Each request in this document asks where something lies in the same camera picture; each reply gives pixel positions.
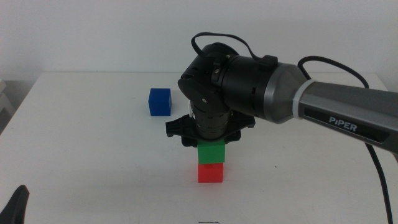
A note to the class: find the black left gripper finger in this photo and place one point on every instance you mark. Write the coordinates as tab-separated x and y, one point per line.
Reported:
15	208

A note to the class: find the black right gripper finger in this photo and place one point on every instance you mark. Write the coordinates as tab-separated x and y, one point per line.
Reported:
190	142
232	138

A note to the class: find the green cube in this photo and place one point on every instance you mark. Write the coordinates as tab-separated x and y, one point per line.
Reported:
211	152

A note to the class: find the red cube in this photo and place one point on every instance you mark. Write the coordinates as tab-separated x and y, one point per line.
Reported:
211	173

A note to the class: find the blue cube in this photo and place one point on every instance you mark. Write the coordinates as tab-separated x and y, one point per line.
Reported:
160	102

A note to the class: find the right grey black robot arm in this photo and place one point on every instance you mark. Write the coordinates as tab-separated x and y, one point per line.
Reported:
342	105

